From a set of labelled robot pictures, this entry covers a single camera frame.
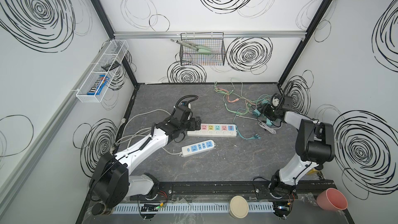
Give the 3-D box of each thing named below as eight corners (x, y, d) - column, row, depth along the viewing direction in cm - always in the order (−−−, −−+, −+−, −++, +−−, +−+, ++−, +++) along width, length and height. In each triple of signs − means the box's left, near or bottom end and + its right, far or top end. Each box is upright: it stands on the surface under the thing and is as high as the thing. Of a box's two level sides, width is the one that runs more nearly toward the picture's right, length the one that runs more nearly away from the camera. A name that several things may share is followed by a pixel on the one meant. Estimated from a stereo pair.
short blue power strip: (182, 157, 86) (181, 156, 84) (180, 149, 89) (180, 147, 87) (215, 148, 90) (216, 146, 87) (213, 140, 93) (213, 138, 90)
